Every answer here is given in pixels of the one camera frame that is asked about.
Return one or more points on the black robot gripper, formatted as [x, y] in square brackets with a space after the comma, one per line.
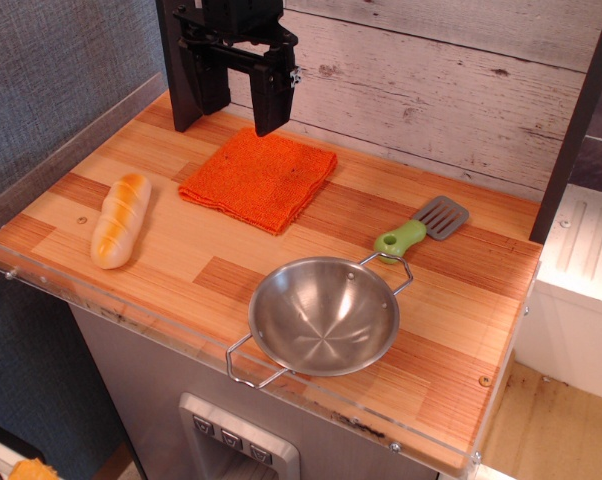
[273, 76]

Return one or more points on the orange folded cloth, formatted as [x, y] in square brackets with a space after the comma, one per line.
[263, 181]

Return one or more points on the toy bread loaf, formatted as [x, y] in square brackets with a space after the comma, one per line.
[120, 222]

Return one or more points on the clear acrylic left guard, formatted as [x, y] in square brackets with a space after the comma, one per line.
[29, 187]

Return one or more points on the grey toy kitchen cabinet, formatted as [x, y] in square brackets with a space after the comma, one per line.
[145, 381]

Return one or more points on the silver dispenser panel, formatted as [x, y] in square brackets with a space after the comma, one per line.
[226, 445]

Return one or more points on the orange object bottom left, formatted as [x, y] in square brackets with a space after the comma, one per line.
[32, 469]

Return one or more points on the dark post left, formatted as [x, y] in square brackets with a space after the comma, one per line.
[184, 107]

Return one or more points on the dark post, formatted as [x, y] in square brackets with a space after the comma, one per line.
[184, 107]
[575, 134]

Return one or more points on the green handled grey spatula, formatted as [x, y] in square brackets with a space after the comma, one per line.
[438, 219]

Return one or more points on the steel two-handled pan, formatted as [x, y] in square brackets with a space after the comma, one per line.
[324, 316]

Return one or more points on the dark post right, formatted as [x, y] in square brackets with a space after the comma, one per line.
[575, 134]

